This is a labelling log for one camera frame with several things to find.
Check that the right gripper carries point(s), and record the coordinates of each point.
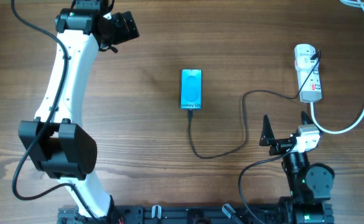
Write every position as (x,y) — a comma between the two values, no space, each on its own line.
(279,145)

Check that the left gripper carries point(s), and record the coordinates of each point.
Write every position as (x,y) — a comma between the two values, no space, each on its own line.
(122,34)

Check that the white power strip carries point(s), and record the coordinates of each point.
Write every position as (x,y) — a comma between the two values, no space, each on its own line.
(309,86)

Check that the smartphone with cyan screen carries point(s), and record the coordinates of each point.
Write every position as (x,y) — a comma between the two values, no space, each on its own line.
(191,89)

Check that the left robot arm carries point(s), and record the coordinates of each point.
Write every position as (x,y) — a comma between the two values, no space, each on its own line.
(54,140)

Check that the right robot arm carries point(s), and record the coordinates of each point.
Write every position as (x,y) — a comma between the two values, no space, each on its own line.
(309,184)

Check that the white charger plug adapter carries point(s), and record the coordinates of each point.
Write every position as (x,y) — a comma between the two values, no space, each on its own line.
(305,62)

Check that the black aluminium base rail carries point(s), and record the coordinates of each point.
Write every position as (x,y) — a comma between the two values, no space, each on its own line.
(259,213)

